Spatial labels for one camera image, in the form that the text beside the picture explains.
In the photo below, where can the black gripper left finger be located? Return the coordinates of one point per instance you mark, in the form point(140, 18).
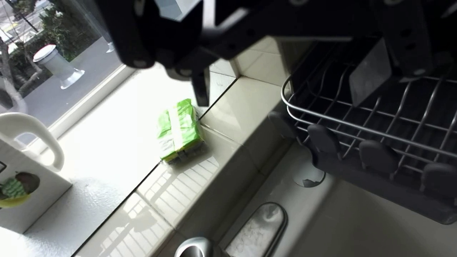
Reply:
point(200, 88)

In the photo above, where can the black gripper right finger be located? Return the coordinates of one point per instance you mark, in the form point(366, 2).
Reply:
point(372, 74)

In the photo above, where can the green packaged sponge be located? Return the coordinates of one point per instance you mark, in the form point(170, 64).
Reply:
point(179, 132)

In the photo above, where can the chrome sink faucet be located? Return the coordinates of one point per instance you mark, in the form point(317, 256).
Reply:
point(257, 238)

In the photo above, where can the black wire dish rack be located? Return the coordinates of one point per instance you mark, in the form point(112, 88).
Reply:
point(402, 146)

